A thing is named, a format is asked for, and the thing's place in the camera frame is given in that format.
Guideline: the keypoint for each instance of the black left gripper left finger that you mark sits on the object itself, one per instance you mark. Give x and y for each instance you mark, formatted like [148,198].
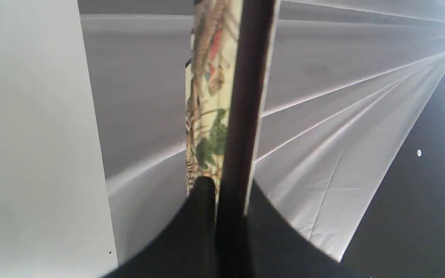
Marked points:
[186,247]

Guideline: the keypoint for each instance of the paper folding fan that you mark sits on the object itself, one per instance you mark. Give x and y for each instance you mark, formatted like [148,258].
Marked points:
[209,87]

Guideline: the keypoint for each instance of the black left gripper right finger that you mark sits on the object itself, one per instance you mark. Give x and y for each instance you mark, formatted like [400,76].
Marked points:
[277,250]

